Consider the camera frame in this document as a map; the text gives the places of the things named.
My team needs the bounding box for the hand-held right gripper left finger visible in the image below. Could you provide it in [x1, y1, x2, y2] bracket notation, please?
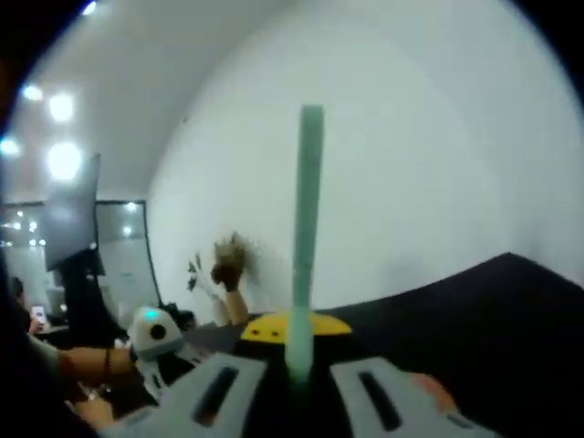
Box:
[98, 312, 293, 438]

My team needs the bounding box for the white vase with twigs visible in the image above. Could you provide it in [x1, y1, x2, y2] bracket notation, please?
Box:
[185, 252, 207, 294]

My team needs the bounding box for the black monitor stand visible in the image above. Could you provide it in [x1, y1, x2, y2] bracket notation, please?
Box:
[62, 248, 107, 341]

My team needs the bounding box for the dark clutter pile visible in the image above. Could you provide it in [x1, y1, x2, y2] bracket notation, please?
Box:
[161, 302, 198, 330]

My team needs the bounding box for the tan dried flower bouquet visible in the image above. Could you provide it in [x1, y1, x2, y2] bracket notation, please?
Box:
[209, 229, 259, 293]

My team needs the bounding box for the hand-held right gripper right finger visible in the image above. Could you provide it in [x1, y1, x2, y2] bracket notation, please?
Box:
[310, 312, 496, 438]

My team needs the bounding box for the person's right hand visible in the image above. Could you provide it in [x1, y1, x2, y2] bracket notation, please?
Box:
[408, 371, 464, 414]

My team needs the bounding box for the green broom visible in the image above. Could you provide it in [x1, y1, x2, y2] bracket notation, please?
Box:
[284, 104, 326, 390]

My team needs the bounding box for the glass partition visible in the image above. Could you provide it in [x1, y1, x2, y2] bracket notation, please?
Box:
[94, 199, 162, 305]

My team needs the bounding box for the beige vase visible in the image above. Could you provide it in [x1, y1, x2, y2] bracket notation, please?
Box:
[224, 288, 251, 327]

